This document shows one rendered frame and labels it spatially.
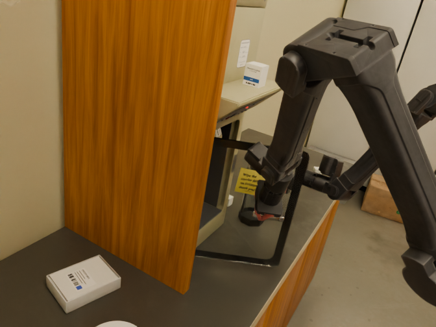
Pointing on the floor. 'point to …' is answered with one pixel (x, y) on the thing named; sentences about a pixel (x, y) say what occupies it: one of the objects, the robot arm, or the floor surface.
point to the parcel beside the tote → (379, 200)
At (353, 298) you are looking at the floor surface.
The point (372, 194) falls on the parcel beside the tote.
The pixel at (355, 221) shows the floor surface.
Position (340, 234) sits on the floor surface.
